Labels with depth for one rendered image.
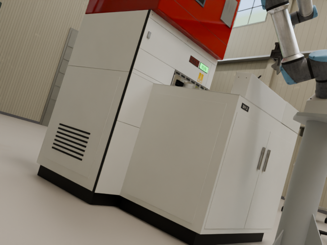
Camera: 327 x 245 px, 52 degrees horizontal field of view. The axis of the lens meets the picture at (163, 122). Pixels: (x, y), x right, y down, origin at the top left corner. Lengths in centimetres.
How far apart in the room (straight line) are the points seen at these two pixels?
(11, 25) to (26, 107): 248
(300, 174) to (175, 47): 112
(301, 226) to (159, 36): 135
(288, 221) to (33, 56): 1024
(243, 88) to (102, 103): 86
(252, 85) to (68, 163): 124
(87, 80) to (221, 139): 103
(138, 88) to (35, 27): 956
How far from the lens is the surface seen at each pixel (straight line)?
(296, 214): 186
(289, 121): 244
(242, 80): 187
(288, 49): 189
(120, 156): 207
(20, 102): 1128
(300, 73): 189
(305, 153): 187
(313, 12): 225
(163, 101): 205
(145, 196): 200
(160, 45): 218
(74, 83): 243
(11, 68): 1125
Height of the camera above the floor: 45
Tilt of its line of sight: 4 degrees up
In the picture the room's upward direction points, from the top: 17 degrees clockwise
